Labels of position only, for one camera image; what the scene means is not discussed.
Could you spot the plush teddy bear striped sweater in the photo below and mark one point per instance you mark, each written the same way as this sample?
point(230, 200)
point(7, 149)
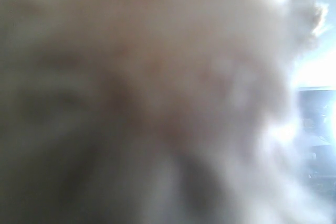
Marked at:
point(154, 111)

